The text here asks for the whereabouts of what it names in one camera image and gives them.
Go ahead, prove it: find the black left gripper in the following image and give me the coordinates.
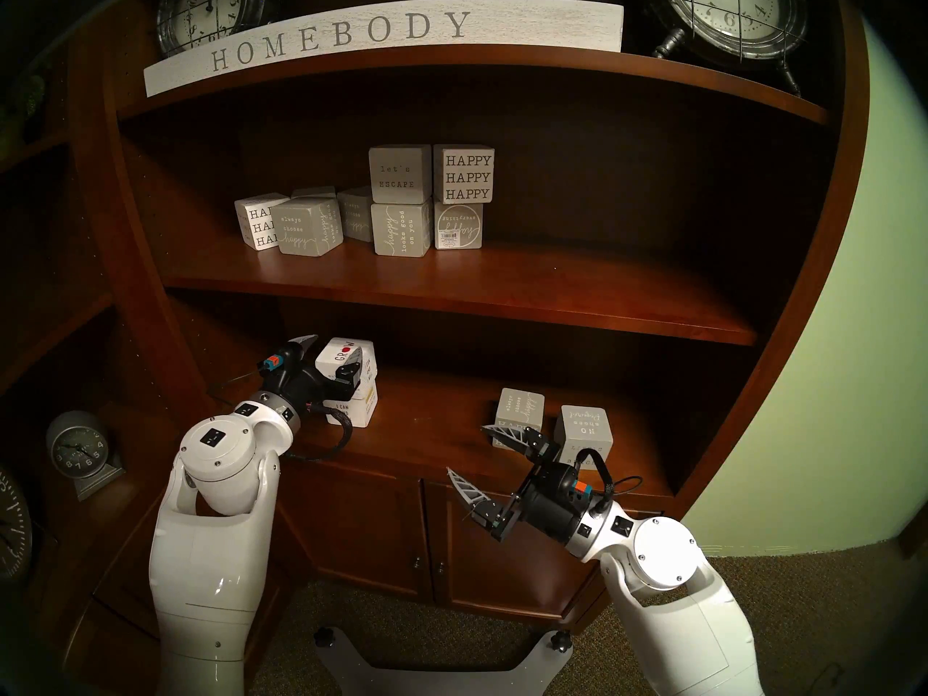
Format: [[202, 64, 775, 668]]
[[260, 333, 365, 413]]

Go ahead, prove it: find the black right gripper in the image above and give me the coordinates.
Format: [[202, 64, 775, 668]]
[[446, 424, 606, 543]]

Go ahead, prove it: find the white GROW slogan cube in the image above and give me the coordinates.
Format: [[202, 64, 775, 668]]
[[326, 379, 381, 428], [318, 337, 378, 385]]

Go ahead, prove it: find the grey LIFE'S A BEACH cube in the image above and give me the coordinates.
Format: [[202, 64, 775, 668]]
[[555, 405, 615, 474]]

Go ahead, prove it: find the grey HAPPY live cube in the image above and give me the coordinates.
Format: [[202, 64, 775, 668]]
[[494, 387, 546, 450]]

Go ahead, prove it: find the wooden cabinet door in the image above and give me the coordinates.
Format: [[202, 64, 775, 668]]
[[283, 463, 428, 605], [424, 481, 610, 623]]

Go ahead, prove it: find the grey always choose happy cube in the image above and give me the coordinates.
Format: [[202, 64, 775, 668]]
[[337, 186, 374, 242], [277, 197, 345, 257]]

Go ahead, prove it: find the grey happy looks good cube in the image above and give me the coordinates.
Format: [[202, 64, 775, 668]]
[[370, 201, 434, 257]]

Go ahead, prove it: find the white HAPPY word cube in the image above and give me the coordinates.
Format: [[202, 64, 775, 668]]
[[233, 193, 291, 251], [433, 145, 496, 204]]

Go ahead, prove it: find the brown wooden bookshelf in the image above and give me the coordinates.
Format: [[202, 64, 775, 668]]
[[65, 0, 871, 630]]

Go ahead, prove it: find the white circle design cube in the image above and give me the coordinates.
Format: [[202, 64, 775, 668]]
[[434, 199, 484, 251]]

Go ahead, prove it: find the grey let's ESCAPE cube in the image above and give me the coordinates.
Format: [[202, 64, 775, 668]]
[[368, 145, 434, 204]]

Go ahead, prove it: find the small grey alarm clock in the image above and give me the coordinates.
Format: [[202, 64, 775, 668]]
[[46, 410, 125, 501]]

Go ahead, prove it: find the dark wooden side shelf unit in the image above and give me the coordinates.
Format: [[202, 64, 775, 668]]
[[0, 0, 291, 696]]

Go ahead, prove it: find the large round dark clock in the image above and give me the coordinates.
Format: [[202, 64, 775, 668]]
[[0, 466, 33, 583]]

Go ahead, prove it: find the green plant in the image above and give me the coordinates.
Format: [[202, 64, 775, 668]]
[[0, 64, 48, 148]]

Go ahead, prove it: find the white HOMEBODY sign board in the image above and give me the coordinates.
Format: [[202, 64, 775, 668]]
[[144, 0, 625, 99]]

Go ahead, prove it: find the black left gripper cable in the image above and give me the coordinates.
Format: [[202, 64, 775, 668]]
[[290, 405, 356, 462]]

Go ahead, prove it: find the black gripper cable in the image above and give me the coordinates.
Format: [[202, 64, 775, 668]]
[[290, 405, 356, 462], [569, 448, 646, 518]]

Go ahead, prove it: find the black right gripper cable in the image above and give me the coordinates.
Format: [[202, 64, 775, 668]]
[[569, 448, 646, 518]]

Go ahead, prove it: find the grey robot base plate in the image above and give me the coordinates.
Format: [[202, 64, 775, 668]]
[[313, 626, 573, 696]]

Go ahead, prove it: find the wire caged round clock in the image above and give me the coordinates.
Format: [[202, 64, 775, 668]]
[[156, 0, 280, 57]]

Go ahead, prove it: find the wire caged clock with feet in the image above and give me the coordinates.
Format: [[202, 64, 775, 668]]
[[642, 0, 809, 97]]

